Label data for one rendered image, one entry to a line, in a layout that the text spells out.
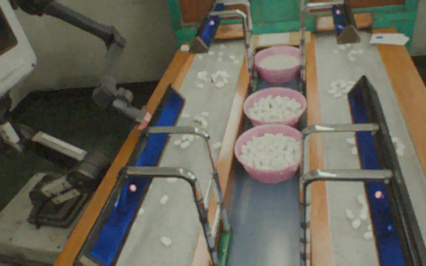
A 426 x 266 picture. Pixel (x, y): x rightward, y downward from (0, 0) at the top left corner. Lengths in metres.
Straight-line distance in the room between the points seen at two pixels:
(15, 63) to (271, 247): 1.04
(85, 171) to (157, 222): 0.39
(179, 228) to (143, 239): 0.12
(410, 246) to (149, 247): 0.75
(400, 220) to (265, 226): 0.60
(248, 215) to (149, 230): 0.33
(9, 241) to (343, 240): 1.37
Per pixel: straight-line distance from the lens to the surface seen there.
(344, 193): 1.24
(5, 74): 1.41
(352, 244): 1.12
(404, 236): 0.68
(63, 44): 3.58
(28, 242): 1.80
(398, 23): 2.29
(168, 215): 1.23
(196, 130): 0.90
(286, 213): 1.26
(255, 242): 1.19
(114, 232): 0.78
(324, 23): 2.17
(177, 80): 1.91
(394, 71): 1.84
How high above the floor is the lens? 1.64
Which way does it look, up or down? 37 degrees down
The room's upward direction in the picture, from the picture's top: 11 degrees counter-clockwise
